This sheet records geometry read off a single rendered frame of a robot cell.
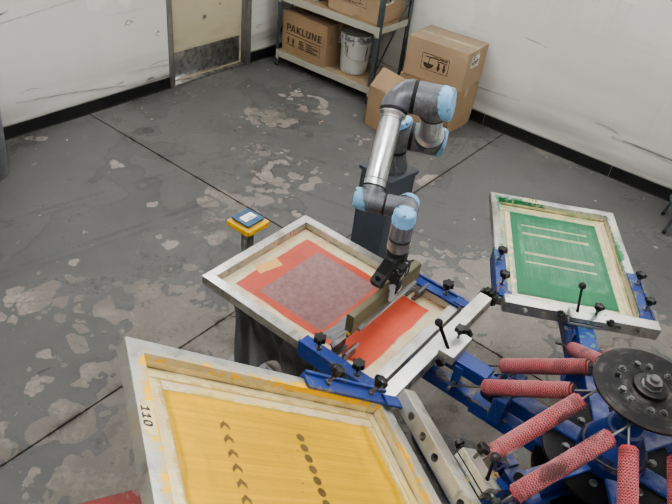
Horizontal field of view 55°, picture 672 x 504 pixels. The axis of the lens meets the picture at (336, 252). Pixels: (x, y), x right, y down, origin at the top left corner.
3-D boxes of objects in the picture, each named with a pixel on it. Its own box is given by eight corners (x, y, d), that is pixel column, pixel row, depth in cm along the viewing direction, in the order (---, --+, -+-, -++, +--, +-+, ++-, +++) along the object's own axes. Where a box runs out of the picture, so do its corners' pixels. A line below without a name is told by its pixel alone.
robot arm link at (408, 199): (390, 186, 217) (384, 203, 208) (423, 193, 215) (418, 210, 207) (386, 205, 222) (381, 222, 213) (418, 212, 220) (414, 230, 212)
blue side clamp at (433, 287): (389, 280, 254) (392, 267, 250) (396, 275, 257) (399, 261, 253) (454, 318, 241) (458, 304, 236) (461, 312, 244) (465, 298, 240)
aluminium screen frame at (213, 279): (202, 283, 239) (201, 275, 237) (304, 222, 277) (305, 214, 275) (370, 400, 204) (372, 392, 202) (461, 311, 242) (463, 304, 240)
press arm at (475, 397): (289, 295, 252) (290, 284, 249) (299, 288, 256) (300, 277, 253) (586, 489, 197) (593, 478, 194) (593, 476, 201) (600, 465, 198)
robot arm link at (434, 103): (413, 127, 269) (417, 73, 215) (448, 134, 267) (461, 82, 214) (406, 154, 268) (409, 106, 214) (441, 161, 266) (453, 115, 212)
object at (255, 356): (233, 366, 264) (235, 289, 239) (240, 361, 267) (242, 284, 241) (318, 430, 244) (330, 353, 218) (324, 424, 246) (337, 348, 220)
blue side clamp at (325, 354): (296, 354, 217) (298, 340, 213) (306, 346, 221) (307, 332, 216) (366, 403, 204) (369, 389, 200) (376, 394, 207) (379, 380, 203)
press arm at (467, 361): (437, 361, 215) (440, 351, 212) (446, 352, 219) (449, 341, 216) (482, 389, 207) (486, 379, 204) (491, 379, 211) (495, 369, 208)
